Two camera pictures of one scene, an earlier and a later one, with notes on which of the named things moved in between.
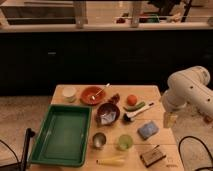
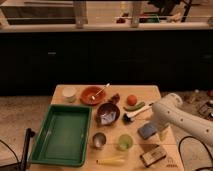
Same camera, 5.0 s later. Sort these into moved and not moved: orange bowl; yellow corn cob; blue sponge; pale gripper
Moved: pale gripper
Not moved: orange bowl; blue sponge; yellow corn cob
